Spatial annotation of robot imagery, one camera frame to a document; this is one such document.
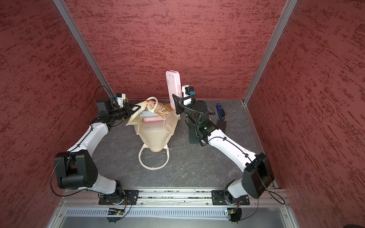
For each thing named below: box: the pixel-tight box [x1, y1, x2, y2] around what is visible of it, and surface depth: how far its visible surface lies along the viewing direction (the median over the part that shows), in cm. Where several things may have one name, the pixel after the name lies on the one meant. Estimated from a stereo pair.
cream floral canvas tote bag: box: [125, 96, 181, 171], surface depth 88 cm
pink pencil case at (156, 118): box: [142, 115, 164, 123], surface depth 102 cm
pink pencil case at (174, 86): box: [165, 70, 183, 111], surface depth 66 cm
